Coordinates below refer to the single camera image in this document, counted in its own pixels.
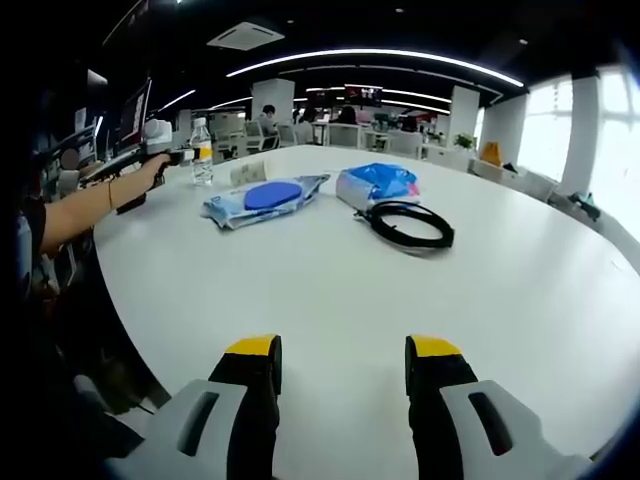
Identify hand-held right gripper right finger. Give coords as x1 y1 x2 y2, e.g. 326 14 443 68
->
404 333 597 480

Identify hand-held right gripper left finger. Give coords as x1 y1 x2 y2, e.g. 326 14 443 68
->
106 333 283 480

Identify clear plastic water bottle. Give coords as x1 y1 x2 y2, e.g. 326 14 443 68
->
190 116 215 188

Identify white printed paper cup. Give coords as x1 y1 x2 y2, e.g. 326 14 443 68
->
229 158 275 188

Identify white-blue wipes packet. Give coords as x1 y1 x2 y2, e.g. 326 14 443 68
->
200 172 332 231

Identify black cable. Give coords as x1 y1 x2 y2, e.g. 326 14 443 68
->
351 198 456 253

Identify blue tissue pack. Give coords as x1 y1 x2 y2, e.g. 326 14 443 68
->
334 161 422 208

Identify group of white office chairs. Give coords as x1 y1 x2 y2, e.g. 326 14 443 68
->
214 118 427 157

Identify person's left hand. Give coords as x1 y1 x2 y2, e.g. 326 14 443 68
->
135 152 173 195

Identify computer monitor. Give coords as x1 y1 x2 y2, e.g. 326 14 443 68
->
116 78 153 148

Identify ceiling air conditioner vent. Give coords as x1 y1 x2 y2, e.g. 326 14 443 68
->
206 19 287 52

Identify white table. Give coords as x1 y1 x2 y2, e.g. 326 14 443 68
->
92 144 640 480

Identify long curved ceiling light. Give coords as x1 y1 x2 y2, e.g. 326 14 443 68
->
225 47 526 89

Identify window with white blinds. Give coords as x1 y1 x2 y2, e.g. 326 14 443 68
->
586 63 640 222
516 81 574 182

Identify wall screen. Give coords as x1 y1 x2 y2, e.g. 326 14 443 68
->
343 84 384 107

